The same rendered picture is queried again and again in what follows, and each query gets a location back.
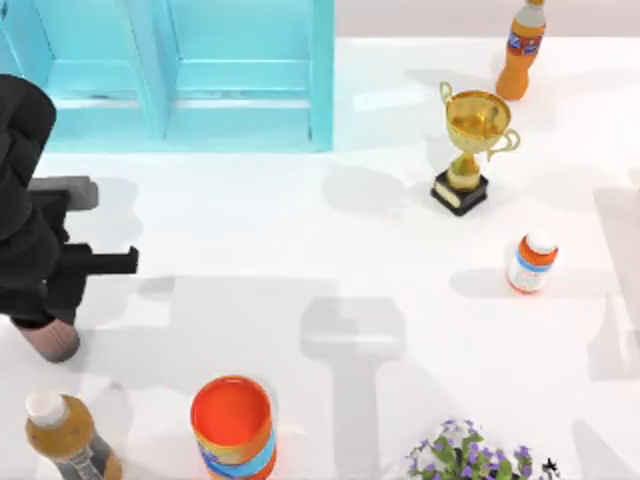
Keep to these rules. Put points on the pinkish grey cup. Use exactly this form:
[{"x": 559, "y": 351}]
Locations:
[{"x": 52, "y": 342}]

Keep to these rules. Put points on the pale grey rounded box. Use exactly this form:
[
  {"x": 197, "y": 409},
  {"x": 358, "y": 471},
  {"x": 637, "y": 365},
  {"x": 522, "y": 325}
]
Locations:
[{"x": 75, "y": 192}]

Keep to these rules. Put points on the amber bottle white cap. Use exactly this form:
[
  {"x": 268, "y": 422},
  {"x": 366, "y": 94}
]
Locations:
[{"x": 70, "y": 445}]

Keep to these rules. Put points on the orange can blue band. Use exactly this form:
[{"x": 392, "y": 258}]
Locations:
[{"x": 235, "y": 440}]

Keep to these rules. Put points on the light blue rack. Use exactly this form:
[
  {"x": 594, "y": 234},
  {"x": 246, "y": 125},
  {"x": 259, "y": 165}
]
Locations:
[{"x": 235, "y": 75}]

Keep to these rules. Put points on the plant with purple flowers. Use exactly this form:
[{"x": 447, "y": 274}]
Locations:
[{"x": 465, "y": 455}]

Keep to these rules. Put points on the gold trophy black base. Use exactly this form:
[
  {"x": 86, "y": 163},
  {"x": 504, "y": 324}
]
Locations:
[{"x": 475, "y": 130}]

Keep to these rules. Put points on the small orange and white bottle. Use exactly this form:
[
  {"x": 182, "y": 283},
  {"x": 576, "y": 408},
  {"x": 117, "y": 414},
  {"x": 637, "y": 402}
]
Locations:
[{"x": 531, "y": 267}]

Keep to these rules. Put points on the tall orange bottle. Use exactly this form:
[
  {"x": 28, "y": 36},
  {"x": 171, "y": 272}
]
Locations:
[{"x": 517, "y": 60}]

